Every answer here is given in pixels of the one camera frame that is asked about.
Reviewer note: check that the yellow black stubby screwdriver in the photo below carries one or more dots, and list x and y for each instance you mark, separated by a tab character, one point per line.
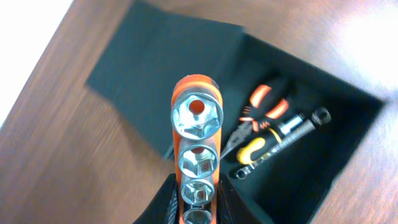
262	142

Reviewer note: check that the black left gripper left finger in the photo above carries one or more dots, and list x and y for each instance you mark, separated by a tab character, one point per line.
164	208

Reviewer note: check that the orange socket rail with sockets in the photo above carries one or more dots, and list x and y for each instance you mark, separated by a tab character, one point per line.
196	119

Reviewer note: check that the chrome ratchet wrench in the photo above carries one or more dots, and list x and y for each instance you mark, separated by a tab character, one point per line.
318	118

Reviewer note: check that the orange black long-nose pliers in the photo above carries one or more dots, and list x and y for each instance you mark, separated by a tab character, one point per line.
266	104

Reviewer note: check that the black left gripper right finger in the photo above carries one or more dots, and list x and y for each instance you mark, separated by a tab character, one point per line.
231	208

